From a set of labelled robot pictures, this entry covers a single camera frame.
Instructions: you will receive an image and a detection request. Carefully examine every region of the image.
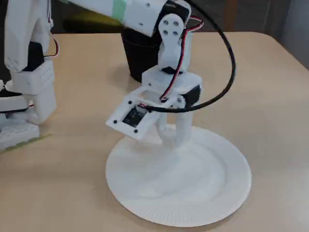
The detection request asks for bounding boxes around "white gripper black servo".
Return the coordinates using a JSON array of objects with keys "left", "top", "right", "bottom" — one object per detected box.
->
[{"left": 141, "top": 66, "right": 203, "bottom": 148}]

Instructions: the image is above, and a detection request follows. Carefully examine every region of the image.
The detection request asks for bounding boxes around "wrist camera on white mount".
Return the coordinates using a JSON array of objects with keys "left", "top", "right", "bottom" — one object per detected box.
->
[{"left": 105, "top": 86, "right": 181, "bottom": 141}]

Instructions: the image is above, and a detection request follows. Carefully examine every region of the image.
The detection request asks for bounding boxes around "white paper plate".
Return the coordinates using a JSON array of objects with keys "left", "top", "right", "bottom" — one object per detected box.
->
[{"left": 105, "top": 124, "right": 252, "bottom": 228}]

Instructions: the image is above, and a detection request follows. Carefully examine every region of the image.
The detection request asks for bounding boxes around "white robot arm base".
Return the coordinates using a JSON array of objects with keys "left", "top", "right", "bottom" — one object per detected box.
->
[{"left": 0, "top": 79, "right": 41, "bottom": 152}]

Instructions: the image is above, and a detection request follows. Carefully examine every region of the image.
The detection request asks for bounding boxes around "green base tape strip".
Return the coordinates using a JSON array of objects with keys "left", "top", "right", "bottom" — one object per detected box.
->
[{"left": 0, "top": 134, "right": 53, "bottom": 154}]

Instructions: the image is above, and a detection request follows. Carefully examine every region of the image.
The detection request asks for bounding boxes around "thin red servo wire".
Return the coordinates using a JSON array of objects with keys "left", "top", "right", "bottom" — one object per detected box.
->
[
  {"left": 159, "top": 16, "right": 205, "bottom": 102},
  {"left": 44, "top": 18, "right": 60, "bottom": 59}
]

